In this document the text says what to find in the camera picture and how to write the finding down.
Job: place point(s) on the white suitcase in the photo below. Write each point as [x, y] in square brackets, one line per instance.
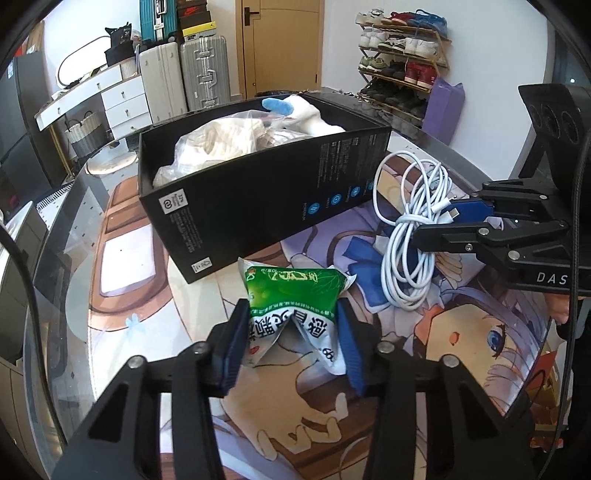
[161, 83]

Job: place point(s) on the white plush toy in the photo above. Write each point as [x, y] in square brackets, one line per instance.
[309, 115]

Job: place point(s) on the white vanity desk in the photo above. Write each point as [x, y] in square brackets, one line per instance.
[124, 101]

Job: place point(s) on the green and white packet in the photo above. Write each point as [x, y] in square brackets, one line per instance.
[286, 295]

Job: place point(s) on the black and yellow shoe box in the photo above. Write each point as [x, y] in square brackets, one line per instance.
[198, 30]

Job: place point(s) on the black cardboard box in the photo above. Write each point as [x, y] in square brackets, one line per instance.
[240, 217]

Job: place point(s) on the purple bag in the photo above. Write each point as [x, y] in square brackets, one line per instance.
[443, 110]

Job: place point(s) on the shoe rack with shoes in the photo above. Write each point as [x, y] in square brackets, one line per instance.
[397, 69]

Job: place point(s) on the silver suitcase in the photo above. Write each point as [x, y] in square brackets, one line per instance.
[203, 74]

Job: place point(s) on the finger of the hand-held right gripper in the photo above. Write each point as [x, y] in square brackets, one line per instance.
[443, 237]
[471, 210]

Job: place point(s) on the black bag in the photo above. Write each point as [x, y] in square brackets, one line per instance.
[121, 46]

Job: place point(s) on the woven basket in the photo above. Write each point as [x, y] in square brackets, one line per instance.
[87, 136]

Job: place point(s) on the wooden door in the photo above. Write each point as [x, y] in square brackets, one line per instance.
[281, 46]

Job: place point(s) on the person's right hand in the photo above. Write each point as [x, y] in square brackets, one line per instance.
[557, 308]

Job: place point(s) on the printed desk mat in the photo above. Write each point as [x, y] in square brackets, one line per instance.
[286, 415]

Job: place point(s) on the oval mirror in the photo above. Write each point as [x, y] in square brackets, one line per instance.
[87, 57]

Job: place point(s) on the teal suitcase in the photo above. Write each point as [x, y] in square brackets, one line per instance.
[157, 21]

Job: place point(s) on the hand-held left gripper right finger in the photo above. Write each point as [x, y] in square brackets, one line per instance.
[353, 350]

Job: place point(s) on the round white stool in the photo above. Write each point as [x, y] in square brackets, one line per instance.
[111, 162]

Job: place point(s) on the black fridge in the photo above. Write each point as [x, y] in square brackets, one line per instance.
[32, 115]

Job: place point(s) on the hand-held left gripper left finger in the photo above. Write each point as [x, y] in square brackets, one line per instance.
[235, 341]

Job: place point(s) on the wooden shoe rack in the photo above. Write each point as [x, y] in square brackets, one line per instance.
[438, 50]

